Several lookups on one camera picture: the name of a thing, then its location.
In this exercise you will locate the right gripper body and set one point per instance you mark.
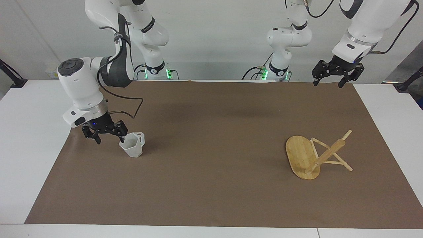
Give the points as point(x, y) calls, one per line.
point(98, 123)

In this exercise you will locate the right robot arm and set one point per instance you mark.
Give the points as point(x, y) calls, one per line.
point(79, 86)

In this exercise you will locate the wooden cup rack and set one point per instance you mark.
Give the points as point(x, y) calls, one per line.
point(300, 152)

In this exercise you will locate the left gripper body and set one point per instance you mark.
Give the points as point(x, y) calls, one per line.
point(342, 65)

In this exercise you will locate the black stand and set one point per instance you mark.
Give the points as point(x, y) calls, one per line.
point(408, 82)
point(13, 78)

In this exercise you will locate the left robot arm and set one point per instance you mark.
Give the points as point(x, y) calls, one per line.
point(287, 36)

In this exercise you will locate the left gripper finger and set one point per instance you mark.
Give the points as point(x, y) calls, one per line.
point(355, 73)
point(320, 69)

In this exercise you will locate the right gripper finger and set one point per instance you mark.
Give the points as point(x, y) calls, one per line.
point(119, 129)
point(91, 131)

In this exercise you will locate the white faceted cup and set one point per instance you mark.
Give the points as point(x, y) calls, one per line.
point(132, 149)

